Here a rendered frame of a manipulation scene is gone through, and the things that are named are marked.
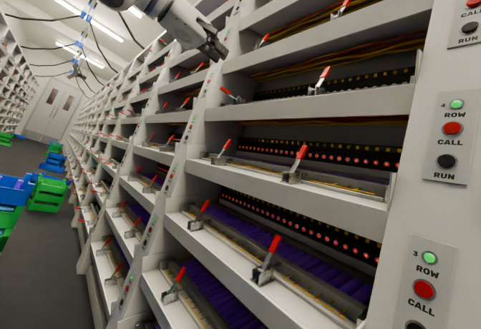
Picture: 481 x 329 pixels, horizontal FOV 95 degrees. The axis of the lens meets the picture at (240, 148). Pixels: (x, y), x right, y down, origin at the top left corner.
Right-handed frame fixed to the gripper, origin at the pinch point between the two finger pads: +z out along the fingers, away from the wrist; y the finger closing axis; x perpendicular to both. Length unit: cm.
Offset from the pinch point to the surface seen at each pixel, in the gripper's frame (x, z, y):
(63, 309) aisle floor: -104, 11, -57
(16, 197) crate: -63, -21, -53
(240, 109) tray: -10.1, 12.8, 2.0
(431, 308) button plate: -35, 13, 49
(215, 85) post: 0.4, 12.4, -18.5
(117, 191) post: -59, 17, -86
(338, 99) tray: -8.7, 12.6, 30.9
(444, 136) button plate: -15, 12, 47
